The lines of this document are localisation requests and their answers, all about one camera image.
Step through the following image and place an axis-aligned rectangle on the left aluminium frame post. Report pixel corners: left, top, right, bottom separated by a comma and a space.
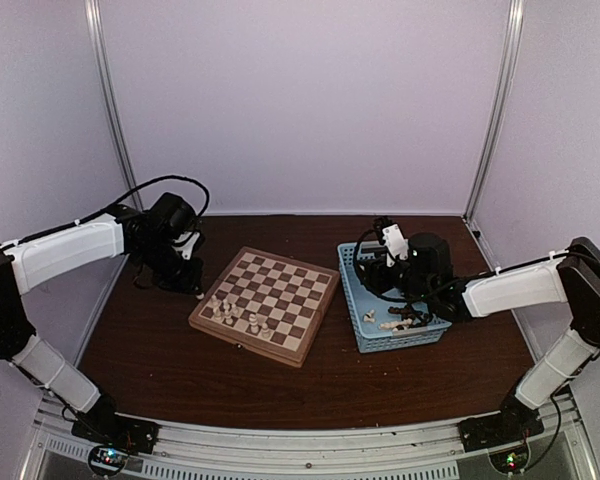
84, 0, 137, 190

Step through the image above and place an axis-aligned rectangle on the wooden folding chess board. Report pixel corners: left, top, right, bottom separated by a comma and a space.
189, 247, 340, 368

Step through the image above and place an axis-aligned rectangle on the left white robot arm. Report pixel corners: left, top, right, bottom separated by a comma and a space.
0, 193, 203, 444

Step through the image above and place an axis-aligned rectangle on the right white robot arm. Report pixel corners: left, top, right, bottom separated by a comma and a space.
353, 225, 600, 442

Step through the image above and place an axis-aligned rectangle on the right black cable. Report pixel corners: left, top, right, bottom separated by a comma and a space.
354, 227, 456, 321

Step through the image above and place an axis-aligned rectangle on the dark chess pieces pile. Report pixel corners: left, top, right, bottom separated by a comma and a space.
388, 306, 432, 329

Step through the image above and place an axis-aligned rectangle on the white chess pieces pile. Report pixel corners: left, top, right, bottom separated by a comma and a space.
363, 309, 413, 332

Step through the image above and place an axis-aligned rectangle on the white queen chess piece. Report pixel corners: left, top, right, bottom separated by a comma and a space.
248, 314, 260, 335

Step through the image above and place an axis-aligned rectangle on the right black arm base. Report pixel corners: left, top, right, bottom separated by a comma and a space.
458, 390, 544, 452

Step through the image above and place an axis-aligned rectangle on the right aluminium frame post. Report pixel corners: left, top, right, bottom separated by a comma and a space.
463, 0, 525, 225

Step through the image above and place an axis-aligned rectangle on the light blue plastic basket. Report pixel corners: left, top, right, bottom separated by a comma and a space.
337, 240, 455, 355

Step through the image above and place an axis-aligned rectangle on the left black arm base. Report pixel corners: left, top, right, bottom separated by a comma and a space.
71, 394, 160, 454

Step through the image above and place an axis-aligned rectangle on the aluminium frame post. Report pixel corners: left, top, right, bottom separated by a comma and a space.
463, 0, 525, 225
84, 0, 137, 190

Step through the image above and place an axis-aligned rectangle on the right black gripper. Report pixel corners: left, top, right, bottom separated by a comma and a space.
354, 250, 435, 305

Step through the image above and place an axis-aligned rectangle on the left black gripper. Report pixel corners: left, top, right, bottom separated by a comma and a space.
134, 238, 204, 294

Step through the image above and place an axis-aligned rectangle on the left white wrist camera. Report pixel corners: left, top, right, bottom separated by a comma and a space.
173, 231, 204, 260

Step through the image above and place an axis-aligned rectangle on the front aluminium rail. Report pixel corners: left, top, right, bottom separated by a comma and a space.
16, 393, 600, 479

